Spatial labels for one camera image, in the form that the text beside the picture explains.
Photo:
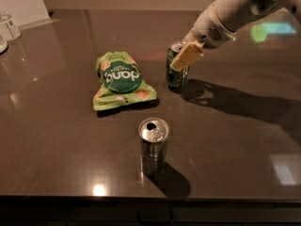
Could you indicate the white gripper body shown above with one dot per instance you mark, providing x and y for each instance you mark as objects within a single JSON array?
[{"x": 206, "y": 29}]

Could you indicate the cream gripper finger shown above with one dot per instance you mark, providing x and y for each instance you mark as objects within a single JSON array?
[{"x": 189, "y": 54}]

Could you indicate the green soda can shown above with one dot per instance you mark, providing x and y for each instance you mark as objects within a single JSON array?
[{"x": 175, "y": 79}]

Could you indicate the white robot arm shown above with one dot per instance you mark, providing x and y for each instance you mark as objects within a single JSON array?
[{"x": 248, "y": 11}]

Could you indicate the silver redbull can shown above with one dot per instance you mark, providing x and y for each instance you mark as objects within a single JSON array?
[{"x": 153, "y": 133}]

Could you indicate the green chip bag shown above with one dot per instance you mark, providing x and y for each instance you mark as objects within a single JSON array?
[{"x": 121, "y": 82}]

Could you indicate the white container at left edge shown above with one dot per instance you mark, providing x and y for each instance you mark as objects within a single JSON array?
[{"x": 3, "y": 45}]

